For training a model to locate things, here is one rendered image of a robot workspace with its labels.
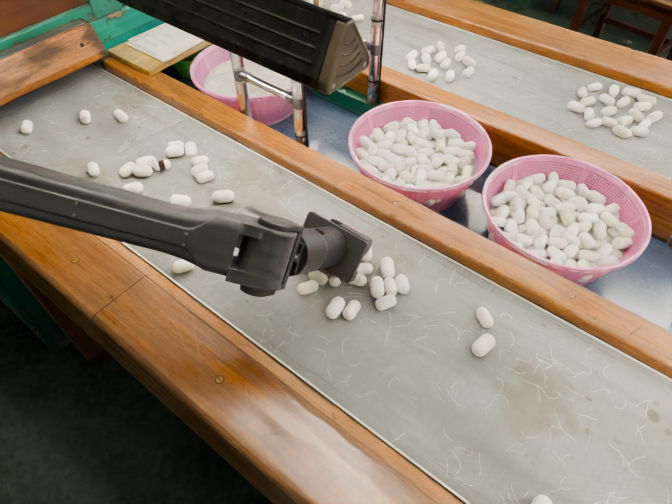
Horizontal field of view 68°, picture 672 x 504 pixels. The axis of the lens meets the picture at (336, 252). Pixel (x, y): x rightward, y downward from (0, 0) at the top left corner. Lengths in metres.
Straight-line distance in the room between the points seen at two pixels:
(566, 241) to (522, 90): 0.44
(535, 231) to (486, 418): 0.34
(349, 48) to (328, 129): 0.58
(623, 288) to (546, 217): 0.17
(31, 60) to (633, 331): 1.16
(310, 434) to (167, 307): 0.27
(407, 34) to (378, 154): 0.48
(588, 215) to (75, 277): 0.83
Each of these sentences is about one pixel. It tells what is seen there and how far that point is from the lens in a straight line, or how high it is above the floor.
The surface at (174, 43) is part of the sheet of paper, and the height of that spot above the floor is 0.78.
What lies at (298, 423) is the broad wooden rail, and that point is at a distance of 0.63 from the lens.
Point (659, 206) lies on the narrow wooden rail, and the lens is 1.03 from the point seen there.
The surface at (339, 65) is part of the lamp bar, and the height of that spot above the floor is 1.07.
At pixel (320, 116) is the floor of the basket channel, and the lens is 1.18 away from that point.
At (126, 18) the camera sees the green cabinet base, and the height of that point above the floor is 0.82.
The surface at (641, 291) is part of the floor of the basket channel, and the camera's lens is 0.97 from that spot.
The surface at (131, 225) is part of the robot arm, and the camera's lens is 0.54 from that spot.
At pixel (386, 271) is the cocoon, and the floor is 0.76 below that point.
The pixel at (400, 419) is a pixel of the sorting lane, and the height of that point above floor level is 0.74.
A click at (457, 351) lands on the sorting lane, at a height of 0.74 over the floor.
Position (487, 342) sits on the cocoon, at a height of 0.76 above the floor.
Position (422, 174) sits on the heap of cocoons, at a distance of 0.93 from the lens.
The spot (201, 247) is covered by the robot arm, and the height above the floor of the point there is 0.95.
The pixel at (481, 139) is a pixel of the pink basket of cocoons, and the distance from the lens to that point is 1.01.
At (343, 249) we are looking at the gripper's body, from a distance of 0.67.
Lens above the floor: 1.35
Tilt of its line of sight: 50 degrees down
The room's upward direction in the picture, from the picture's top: straight up
